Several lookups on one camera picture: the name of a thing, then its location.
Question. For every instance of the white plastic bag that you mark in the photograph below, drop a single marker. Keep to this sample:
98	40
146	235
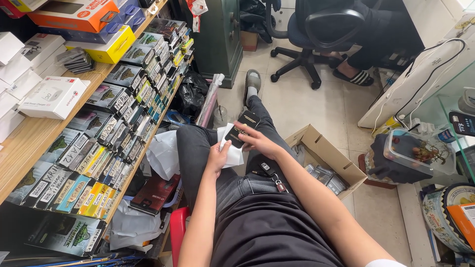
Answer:
163	152

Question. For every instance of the row of screen protector packets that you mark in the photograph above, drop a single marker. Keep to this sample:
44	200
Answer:
111	122

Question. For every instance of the green print packet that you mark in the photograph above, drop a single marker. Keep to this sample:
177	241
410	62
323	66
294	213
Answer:
66	233

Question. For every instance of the green cabinet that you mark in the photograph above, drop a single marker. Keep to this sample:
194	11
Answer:
219	40

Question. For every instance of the glass display counter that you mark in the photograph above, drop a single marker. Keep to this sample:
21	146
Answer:
445	122

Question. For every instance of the grey slipper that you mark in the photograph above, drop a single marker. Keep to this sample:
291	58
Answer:
252	83

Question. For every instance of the red plastic stool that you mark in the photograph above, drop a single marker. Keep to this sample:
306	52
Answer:
177	231

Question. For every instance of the yellow spray can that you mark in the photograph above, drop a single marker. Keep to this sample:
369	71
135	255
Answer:
387	125

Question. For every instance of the open cardboard box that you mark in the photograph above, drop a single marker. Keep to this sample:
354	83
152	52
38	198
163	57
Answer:
322	163

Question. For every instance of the orange booklet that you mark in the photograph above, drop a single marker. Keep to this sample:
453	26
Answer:
464	222

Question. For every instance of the clear plastic cup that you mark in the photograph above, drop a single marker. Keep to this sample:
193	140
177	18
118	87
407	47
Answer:
220	117

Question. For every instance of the rolled pink plastic sheet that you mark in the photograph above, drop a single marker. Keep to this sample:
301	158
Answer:
209	101

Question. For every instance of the round decorated tin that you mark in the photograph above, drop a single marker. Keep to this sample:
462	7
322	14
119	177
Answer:
445	218

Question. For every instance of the black plastic bag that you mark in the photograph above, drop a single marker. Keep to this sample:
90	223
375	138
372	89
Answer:
191	92

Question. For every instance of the small brown cardboard box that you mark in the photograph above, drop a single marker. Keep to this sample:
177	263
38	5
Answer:
248	40

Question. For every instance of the person's right hand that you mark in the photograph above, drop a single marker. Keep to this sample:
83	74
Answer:
256	140

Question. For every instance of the black screen protector packet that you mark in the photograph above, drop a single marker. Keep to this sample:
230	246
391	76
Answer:
242	128

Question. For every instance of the wooden shelf of boxed goods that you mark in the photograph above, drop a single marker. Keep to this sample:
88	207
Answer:
55	74

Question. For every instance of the person's left hand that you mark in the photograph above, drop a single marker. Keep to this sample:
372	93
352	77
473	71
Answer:
216	157

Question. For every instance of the dark grey cloth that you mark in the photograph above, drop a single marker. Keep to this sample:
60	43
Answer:
389	163

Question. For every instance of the black office chair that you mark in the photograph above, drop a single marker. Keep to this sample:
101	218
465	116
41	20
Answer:
315	37

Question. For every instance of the red and black packet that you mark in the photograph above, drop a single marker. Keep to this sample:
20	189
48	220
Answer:
154	194

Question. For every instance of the clear plastic food container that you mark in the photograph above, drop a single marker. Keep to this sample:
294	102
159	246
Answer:
419	152

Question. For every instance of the car key with keyring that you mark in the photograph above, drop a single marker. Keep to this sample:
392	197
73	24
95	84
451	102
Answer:
270	175

